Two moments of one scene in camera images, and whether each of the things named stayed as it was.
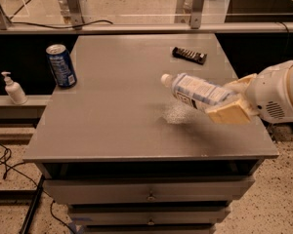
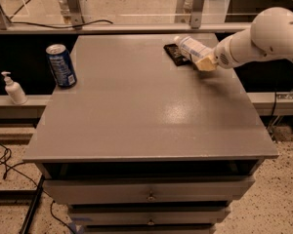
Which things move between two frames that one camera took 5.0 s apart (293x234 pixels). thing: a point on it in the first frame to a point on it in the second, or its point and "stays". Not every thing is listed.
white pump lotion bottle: (14, 90) stays
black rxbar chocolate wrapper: (187, 54) to (175, 54)
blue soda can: (62, 65) stays
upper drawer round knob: (150, 198) stays
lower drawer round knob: (150, 222) stays
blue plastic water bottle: (194, 91) to (192, 48)
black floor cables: (17, 169) stays
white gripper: (270, 93) to (222, 57)
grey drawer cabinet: (128, 155) stays
